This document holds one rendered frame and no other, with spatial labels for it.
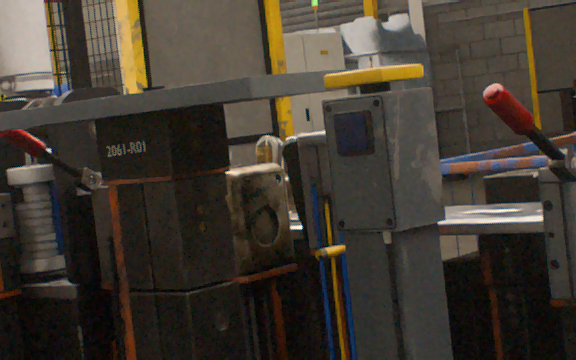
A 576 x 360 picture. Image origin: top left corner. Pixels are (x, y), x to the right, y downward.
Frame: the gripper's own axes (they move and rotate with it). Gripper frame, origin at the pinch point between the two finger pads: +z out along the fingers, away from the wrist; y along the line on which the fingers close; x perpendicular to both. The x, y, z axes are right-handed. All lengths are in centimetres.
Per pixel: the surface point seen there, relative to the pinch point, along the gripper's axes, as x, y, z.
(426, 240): -99, -38, 3
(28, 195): -35.0, -28.8, -1.9
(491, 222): -90, -14, 5
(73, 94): -46, -29, -13
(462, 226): -87, -14, 5
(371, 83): -97, -41, -10
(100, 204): -49, -29, 0
